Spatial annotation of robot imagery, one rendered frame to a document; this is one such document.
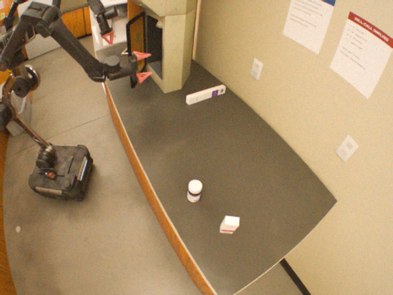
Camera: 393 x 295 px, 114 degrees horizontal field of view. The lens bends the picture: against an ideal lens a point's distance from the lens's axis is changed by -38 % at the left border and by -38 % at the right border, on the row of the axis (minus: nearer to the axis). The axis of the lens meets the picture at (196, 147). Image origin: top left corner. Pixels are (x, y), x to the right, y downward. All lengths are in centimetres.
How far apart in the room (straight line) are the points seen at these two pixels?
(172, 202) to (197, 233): 15
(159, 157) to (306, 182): 68
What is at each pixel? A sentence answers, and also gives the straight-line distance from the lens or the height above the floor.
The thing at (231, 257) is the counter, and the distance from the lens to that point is 73.
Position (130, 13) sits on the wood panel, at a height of 137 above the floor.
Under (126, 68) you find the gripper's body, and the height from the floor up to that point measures 122.
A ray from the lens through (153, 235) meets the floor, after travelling 171.
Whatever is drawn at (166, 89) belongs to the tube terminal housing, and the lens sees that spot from 121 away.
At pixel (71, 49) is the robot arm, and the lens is 82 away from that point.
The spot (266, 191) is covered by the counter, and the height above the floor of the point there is 94.
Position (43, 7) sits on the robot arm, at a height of 160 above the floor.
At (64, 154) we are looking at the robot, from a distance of 207.
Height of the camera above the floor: 164
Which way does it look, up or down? 49 degrees down
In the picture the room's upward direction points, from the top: 8 degrees clockwise
